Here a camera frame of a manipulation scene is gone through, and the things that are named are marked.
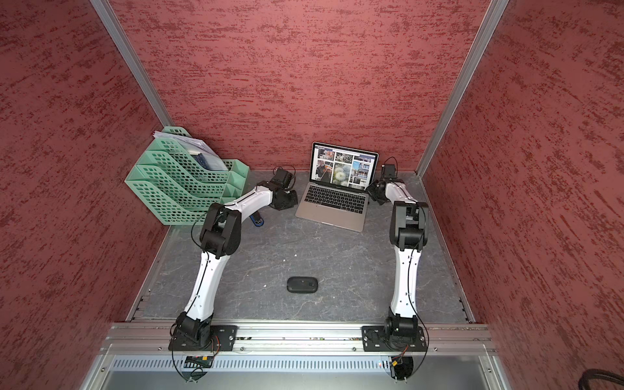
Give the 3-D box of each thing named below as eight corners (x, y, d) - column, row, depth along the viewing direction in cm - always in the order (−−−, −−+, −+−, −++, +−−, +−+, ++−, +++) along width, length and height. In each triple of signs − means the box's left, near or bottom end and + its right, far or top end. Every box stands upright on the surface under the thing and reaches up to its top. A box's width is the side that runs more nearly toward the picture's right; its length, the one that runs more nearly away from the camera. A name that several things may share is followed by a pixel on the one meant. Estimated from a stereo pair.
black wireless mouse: (286, 292, 85) (286, 290, 84) (288, 278, 89) (287, 276, 87) (318, 292, 85) (318, 291, 84) (318, 278, 89) (318, 276, 87)
